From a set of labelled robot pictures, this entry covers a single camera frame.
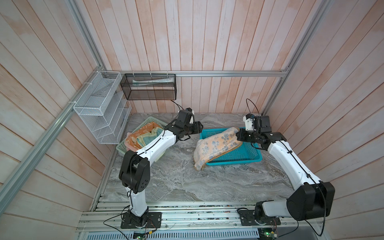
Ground teal plastic basket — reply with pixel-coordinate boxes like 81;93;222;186
207;143;263;166

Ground orange paw print towel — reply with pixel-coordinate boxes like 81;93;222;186
193;127;243;171

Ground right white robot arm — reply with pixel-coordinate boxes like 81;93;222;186
236;114;335;223

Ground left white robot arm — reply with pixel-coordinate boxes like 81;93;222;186
119;108;203;217

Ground green yellow striped towel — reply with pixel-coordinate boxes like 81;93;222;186
136;127;163;148

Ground pink orange patterned towel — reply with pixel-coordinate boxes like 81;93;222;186
124;122;163;152

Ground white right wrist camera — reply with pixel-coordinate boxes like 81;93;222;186
244;116;254;131

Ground black mesh wall basket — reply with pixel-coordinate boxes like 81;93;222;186
120;73;177;101

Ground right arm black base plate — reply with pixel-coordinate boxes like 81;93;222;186
237;208;281;226

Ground white wire mesh shelf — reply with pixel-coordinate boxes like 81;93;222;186
74;71;132;145

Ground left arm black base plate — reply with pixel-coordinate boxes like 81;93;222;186
121;212;162;229

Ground aluminium mounting rail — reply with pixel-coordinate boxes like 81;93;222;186
75;202;331;240

